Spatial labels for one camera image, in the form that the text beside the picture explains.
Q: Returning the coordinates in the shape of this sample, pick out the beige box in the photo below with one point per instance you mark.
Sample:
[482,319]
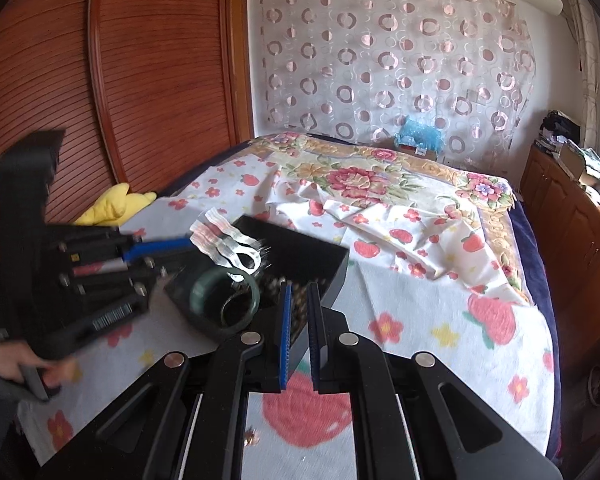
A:
[572,162]

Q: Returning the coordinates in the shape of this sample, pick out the green jade bangle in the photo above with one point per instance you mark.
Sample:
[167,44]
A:
[200,280]

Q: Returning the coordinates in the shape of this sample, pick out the wooden slatted wardrobe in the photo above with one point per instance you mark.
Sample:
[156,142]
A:
[130,70]

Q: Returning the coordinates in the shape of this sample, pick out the dark blue bed sheet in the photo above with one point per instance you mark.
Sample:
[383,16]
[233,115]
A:
[532,260]

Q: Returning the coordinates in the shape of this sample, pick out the floral blanket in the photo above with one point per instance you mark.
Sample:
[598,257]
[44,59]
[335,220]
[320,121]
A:
[365,180]

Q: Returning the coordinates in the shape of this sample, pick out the black bag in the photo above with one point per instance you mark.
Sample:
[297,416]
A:
[555,127]

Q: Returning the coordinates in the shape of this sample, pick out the yellow cloth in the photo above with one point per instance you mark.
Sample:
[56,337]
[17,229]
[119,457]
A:
[115,205]

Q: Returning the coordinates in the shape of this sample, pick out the black box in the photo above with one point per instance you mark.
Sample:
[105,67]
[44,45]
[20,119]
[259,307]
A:
[300,255]

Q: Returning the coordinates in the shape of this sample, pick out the folded teal cloth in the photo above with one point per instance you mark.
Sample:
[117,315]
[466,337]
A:
[595,157]

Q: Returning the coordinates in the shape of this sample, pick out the strawberry print cloth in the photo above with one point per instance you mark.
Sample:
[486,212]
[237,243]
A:
[420,320]

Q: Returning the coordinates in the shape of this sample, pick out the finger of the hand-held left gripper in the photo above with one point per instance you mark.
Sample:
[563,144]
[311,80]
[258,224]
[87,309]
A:
[165,272]
[155,249]

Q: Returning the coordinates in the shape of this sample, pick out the blue gift bag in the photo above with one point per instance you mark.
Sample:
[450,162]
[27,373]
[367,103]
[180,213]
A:
[420,135]

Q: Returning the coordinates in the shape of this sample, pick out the patterned window curtain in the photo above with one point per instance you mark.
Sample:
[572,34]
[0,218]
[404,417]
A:
[582,50]

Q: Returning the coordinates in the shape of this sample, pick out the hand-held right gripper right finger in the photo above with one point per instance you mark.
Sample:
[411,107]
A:
[317,345]

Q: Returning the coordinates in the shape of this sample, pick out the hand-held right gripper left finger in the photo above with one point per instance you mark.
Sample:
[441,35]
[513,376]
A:
[285,345]

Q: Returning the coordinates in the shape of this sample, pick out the person's left hand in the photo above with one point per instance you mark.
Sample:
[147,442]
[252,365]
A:
[15,362]

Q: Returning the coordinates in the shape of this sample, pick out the small brown box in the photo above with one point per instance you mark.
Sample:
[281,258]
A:
[417,150]

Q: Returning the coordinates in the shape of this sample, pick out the circle pattern wall curtain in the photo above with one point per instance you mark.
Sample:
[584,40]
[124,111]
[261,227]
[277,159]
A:
[380,60]

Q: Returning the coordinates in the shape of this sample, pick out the small gold ornament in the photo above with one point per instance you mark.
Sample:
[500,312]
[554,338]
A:
[252,437]

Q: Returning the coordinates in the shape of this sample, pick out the silver ornament with patterned ribbon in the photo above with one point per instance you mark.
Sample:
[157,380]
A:
[220,240]

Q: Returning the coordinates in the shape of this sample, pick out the wooden side cabinet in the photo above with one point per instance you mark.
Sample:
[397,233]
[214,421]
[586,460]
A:
[575,230]

